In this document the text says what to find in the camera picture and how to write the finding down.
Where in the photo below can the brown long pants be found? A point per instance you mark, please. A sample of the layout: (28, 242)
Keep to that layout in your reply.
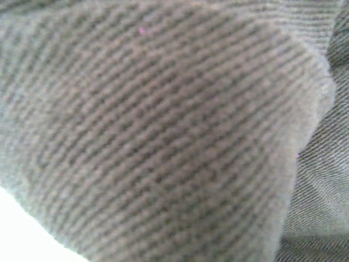
(152, 114)

